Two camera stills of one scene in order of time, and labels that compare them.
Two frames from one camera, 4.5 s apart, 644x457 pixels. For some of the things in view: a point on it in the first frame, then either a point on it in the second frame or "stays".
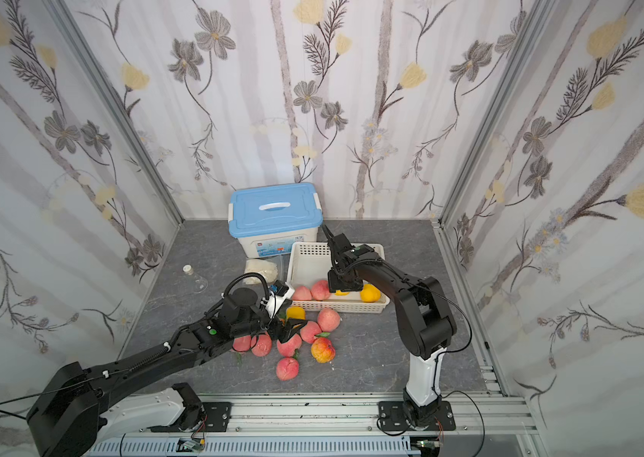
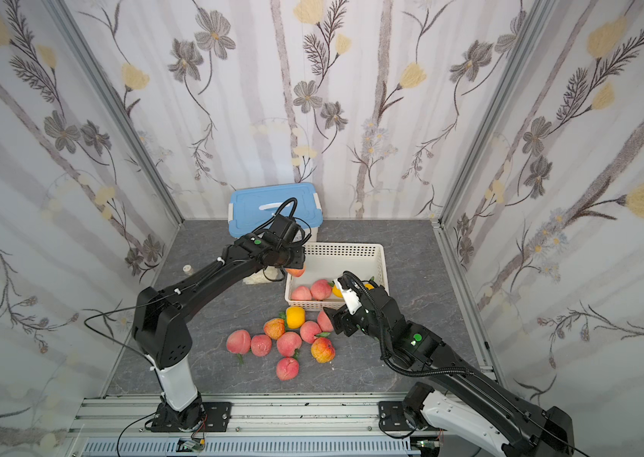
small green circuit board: [191, 446] stays
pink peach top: [302, 293] stays
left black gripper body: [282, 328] to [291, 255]
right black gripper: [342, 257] to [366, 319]
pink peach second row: [320, 290] stays
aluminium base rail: [316, 425] stays
